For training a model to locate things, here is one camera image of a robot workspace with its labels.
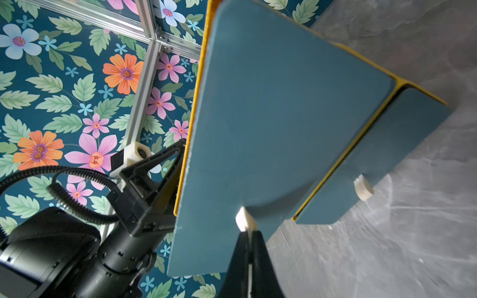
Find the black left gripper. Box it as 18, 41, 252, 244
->
107, 140, 186, 237

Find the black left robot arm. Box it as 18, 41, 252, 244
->
1, 140, 186, 298

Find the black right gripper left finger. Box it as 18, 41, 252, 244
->
218, 232, 250, 298

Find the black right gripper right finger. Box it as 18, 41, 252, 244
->
250, 231, 284, 298

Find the teal drawer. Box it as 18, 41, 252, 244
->
294, 88, 451, 225
168, 1, 396, 277

